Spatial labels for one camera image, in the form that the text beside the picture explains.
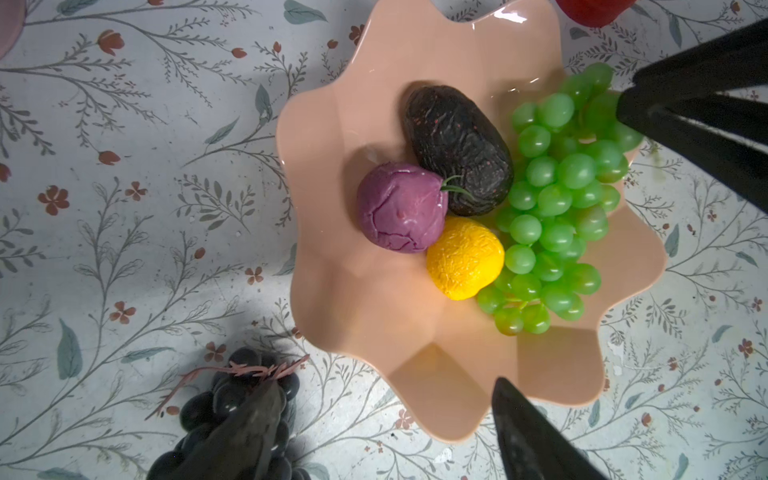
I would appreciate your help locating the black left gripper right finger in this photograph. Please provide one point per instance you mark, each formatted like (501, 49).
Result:
(530, 447)

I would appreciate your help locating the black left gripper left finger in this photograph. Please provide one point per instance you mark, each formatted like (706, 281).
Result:
(241, 446)

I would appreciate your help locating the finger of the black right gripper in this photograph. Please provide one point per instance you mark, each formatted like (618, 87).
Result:
(722, 135)
(697, 79)

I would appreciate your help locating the black fake grape bunch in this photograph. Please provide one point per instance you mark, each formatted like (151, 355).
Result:
(201, 415)

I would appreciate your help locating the green fake grape bunch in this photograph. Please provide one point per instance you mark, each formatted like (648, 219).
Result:
(573, 152)

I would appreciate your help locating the pink scalloped fruit bowl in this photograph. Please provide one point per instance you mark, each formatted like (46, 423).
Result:
(350, 296)

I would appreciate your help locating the yellow fake lemon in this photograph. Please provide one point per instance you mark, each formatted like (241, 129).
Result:
(466, 258)

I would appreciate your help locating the purple fake fig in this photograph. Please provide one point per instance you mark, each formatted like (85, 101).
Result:
(402, 207)

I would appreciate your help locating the dark fake avocado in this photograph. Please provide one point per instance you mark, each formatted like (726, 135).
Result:
(453, 138)

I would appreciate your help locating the red pencil cup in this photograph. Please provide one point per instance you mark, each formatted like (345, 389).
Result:
(594, 13)

